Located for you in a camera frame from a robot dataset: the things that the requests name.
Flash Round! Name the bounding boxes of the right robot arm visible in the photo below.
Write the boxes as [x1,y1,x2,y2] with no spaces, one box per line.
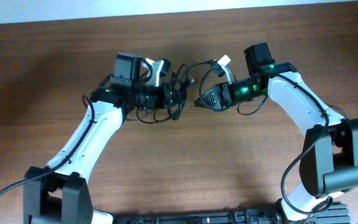
[195,42,358,223]

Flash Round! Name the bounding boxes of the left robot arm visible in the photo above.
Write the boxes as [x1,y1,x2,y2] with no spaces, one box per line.
[23,53,194,224]

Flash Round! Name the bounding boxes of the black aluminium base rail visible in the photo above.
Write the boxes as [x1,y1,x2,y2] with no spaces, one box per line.
[94,203,351,224]

